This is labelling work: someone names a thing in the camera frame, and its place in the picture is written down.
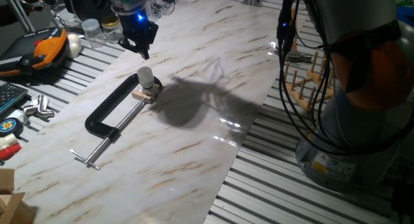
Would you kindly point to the white egg-shaped object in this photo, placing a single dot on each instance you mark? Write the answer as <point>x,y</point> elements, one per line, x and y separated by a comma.
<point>74,45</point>

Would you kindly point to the wooden peg rack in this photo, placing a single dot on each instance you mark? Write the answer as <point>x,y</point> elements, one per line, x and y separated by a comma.
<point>302,97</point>

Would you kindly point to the black round spool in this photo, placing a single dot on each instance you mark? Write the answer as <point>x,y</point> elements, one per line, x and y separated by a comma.
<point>84,4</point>

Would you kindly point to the black metal C-clamp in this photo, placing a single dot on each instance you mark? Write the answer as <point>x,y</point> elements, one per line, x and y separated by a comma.
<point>103,114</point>

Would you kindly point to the marble pattern sheet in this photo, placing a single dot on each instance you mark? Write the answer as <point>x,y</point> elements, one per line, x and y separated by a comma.
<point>181,172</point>

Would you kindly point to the black orange teach pendant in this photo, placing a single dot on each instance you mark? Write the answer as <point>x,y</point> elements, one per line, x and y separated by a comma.
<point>42,49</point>

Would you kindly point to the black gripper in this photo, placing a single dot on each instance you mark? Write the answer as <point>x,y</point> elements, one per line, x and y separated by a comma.
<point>137,28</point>

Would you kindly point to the glass jar gold lid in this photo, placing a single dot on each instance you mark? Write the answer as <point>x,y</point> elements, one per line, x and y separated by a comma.
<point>111,28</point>

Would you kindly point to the white red valve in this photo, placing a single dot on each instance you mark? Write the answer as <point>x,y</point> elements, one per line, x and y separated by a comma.
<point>8,148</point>

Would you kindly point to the silver metal pipe fitting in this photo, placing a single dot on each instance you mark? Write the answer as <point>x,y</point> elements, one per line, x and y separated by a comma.
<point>37,109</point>

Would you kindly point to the clear plastic jar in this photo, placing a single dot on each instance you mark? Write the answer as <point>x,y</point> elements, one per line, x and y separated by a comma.
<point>93,33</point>

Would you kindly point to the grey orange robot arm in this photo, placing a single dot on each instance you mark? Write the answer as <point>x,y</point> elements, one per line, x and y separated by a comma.
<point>355,127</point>

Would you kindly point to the black keyboard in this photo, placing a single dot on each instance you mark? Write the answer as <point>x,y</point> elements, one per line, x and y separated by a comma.
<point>9,96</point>

